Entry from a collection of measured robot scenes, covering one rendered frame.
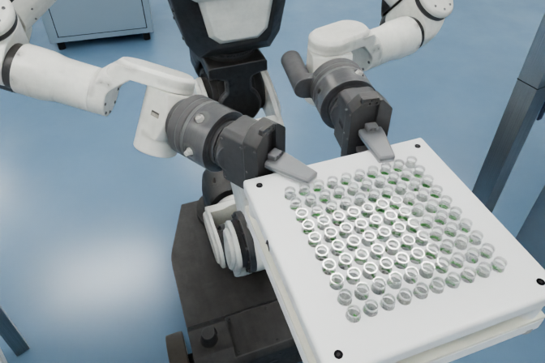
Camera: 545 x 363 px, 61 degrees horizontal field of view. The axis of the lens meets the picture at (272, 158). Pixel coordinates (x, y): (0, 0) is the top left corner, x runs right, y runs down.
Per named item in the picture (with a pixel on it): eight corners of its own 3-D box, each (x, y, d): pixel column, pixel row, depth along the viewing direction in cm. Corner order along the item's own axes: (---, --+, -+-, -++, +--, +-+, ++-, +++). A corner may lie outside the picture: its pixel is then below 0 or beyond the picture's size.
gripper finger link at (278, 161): (304, 189, 53) (263, 166, 56) (320, 173, 55) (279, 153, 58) (305, 178, 52) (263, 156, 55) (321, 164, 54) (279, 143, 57)
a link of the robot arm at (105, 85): (193, 82, 63) (95, 52, 62) (177, 143, 66) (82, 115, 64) (199, 76, 69) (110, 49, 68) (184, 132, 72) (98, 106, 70)
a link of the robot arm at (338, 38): (322, 97, 76) (378, 74, 82) (328, 47, 70) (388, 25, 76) (297, 80, 79) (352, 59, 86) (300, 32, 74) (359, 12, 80)
